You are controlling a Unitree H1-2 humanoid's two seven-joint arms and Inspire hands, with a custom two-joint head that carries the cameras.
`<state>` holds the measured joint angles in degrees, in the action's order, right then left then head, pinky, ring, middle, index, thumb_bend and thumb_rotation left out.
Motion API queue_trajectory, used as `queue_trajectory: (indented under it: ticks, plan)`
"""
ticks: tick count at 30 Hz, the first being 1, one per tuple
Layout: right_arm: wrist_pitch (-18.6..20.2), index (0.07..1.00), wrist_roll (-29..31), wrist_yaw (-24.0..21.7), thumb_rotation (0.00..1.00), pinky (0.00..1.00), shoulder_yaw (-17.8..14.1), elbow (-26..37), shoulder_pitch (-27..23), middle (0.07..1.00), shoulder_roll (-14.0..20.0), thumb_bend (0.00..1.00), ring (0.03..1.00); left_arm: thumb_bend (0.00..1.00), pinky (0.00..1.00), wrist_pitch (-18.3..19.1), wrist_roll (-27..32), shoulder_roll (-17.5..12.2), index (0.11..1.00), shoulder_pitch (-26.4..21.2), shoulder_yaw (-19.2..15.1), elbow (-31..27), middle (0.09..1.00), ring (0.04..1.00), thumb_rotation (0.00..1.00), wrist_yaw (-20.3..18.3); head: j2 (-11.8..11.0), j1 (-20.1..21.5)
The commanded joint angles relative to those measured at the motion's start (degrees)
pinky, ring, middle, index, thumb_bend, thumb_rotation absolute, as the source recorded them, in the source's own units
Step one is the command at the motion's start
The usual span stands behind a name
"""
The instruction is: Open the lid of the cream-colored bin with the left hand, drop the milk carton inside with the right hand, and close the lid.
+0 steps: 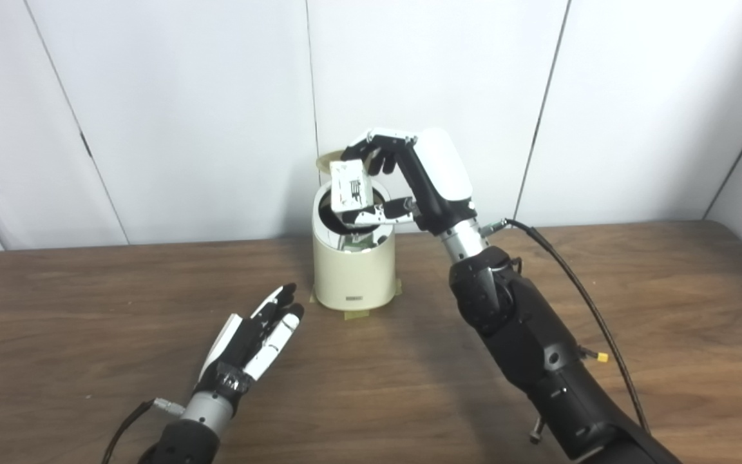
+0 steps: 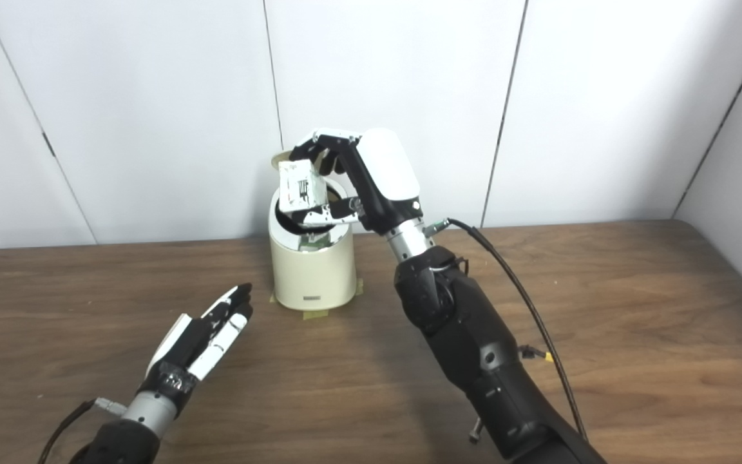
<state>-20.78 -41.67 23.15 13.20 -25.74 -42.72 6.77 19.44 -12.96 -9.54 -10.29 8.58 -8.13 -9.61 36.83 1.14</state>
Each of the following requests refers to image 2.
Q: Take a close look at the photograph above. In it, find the cream-colored round bin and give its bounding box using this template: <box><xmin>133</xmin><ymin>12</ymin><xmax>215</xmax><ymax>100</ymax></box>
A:
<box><xmin>268</xmin><ymin>148</ymin><xmax>357</xmax><ymax>311</ymax></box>

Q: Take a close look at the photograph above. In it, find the white green milk carton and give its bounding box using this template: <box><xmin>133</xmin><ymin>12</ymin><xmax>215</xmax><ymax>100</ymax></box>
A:
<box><xmin>278</xmin><ymin>161</ymin><xmax>333</xmax><ymax>253</ymax></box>

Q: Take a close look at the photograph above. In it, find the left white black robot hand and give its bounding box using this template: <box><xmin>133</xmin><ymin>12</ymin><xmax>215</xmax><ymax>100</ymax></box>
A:
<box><xmin>136</xmin><ymin>284</ymin><xmax>254</xmax><ymax>420</ymax></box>

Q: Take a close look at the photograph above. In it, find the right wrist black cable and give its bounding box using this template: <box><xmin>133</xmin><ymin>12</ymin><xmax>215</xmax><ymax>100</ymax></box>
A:
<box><xmin>424</xmin><ymin>217</ymin><xmax>589</xmax><ymax>444</ymax></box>

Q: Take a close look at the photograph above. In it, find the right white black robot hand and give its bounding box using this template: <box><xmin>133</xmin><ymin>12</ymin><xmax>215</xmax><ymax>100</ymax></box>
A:
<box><xmin>289</xmin><ymin>128</ymin><xmax>423</xmax><ymax>236</ymax></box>

